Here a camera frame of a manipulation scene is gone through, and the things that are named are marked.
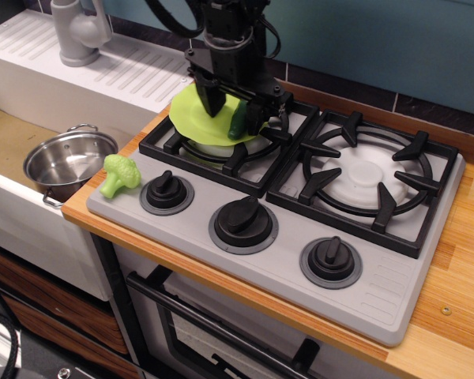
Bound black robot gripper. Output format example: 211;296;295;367
185;35;293;136

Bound dark green toy pickle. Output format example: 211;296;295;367
228;100;247;141

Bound lime green plastic plate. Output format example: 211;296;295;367
169;84;255;147

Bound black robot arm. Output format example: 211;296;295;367
185;1;293;136

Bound light green toy cauliflower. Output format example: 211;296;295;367
100;154;141;198

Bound stainless steel pot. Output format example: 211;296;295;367
23;123;119;207

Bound white toy sink unit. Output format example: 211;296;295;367
0;10;190;301

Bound black left burner grate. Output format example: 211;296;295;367
139;101;320;197

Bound black burner grate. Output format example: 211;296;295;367
266;111;465;258
139;101;320;197

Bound black left stove knob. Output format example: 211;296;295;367
140;170;194;216

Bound black stove knob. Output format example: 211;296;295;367
209;196;279;255
299;236;363;290
140;170;194;216

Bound black middle stove knob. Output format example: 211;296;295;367
209;196;279;255

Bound grey toy stove top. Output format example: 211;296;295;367
85;74;467;348

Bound black right burner grate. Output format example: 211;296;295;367
266;111;465;258

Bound grey toy faucet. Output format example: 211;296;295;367
51;0;112;67

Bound black right stove knob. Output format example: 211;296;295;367
299;236;363;290

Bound toy oven door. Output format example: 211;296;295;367
126;266;392;378

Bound wooden drawer front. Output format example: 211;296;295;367
0;248;139;378

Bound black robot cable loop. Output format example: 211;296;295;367
144;0;206;39

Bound black braided cable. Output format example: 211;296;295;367
0;311;21;379

